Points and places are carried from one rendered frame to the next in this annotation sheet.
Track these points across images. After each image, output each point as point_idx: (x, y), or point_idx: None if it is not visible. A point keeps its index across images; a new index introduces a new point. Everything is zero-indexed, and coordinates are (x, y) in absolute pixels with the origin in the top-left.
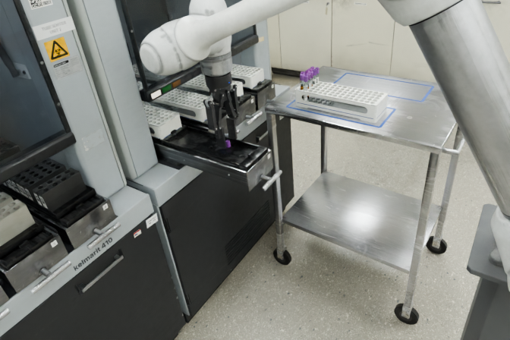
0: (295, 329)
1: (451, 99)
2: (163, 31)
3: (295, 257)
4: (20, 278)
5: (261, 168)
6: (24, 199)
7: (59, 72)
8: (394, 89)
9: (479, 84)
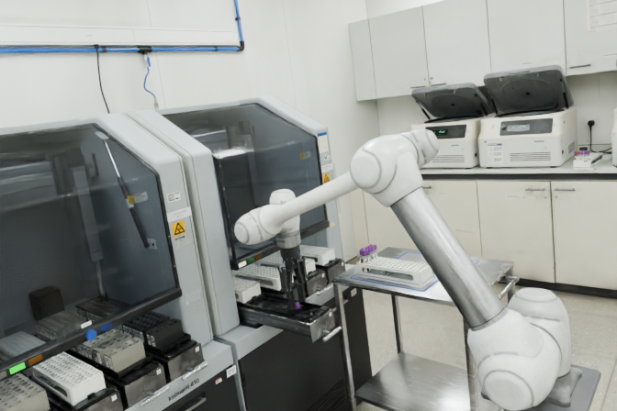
0: None
1: (419, 249)
2: (251, 215)
3: None
4: (132, 394)
5: (323, 324)
6: None
7: (177, 243)
8: None
9: (428, 238)
